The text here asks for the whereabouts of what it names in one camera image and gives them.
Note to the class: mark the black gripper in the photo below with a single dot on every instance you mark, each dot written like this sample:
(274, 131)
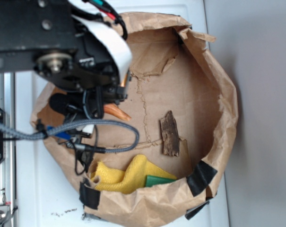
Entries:
(81, 53)

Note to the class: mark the orange spiral shell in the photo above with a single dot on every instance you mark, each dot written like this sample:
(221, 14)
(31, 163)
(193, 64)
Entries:
(114, 110)

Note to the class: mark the yellow woven cloth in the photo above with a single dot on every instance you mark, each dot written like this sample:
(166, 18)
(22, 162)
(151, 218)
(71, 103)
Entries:
(126, 182)

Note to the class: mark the brown bark piece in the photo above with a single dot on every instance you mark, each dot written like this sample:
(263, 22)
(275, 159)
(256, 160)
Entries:
(170, 135)

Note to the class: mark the crumpled brown paper bag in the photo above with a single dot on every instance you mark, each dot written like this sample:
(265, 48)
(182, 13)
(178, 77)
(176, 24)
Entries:
(172, 69)

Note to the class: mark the green plastic block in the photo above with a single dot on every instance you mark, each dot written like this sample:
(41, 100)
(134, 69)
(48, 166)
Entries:
(155, 180)

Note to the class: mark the aluminium extrusion rail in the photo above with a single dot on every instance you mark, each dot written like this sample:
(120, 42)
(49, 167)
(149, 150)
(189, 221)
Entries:
(8, 198)

